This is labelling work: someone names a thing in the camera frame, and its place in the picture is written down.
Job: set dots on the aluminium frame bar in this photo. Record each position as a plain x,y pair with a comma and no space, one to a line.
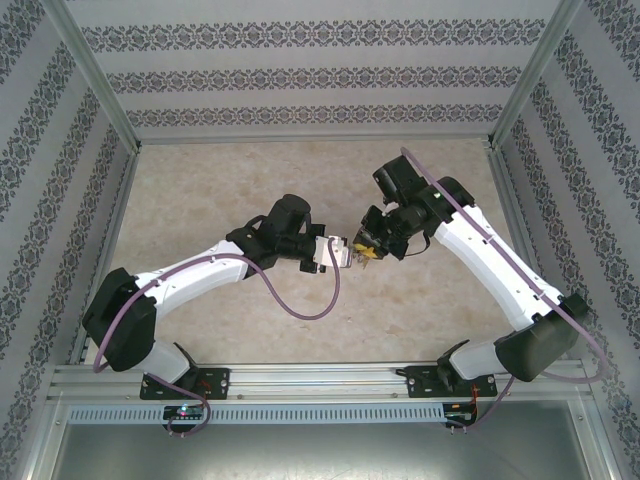
42,450
600,450

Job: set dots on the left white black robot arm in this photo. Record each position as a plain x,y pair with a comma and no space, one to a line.
190,280

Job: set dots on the grey metal sheet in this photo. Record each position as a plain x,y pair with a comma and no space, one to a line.
320,455

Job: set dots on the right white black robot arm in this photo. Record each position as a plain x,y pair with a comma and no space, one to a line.
490,270

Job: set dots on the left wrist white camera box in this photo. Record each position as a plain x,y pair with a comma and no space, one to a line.
330,252

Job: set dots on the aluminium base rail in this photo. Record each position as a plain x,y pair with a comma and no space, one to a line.
320,380

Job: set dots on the aluminium table back rail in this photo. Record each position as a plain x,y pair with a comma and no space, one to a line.
320,140

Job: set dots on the aluminium table side rail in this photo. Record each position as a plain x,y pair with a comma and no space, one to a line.
517,225
106,250

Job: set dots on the aluminium frame post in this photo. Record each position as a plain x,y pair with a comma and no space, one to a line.
95,75
530,75

